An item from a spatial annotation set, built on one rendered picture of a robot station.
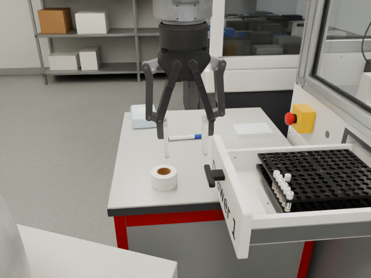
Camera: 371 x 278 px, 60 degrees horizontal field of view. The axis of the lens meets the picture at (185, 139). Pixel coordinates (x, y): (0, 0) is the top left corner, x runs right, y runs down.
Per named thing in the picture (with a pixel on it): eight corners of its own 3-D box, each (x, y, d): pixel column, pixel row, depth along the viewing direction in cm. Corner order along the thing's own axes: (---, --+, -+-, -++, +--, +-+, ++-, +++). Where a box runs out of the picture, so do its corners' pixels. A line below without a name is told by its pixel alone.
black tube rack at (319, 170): (281, 226, 62) (286, 199, 59) (254, 176, 78) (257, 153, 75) (389, 219, 64) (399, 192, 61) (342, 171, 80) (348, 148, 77)
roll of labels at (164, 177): (146, 187, 86) (146, 175, 85) (159, 174, 92) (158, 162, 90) (169, 193, 84) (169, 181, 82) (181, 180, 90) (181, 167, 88)
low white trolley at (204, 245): (130, 378, 113) (106, 207, 79) (137, 246, 168) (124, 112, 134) (290, 361, 119) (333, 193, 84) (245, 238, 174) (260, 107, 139)
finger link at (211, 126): (206, 106, 57) (222, 106, 57) (206, 132, 59) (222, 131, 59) (207, 110, 55) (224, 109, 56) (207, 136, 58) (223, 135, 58)
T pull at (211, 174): (209, 189, 62) (209, 183, 62) (203, 168, 69) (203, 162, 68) (227, 188, 63) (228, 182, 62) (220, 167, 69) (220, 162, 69)
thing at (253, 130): (237, 138, 112) (238, 134, 112) (232, 128, 120) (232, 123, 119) (273, 137, 114) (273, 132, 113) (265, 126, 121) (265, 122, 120)
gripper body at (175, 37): (155, 25, 45) (159, 88, 49) (215, 23, 46) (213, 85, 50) (154, 17, 52) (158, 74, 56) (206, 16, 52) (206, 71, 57)
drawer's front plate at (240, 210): (238, 261, 57) (243, 212, 52) (210, 171, 83) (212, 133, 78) (247, 260, 57) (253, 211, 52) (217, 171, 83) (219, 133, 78)
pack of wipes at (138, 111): (158, 128, 120) (158, 116, 118) (132, 129, 118) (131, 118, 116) (154, 112, 133) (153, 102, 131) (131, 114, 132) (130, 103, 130)
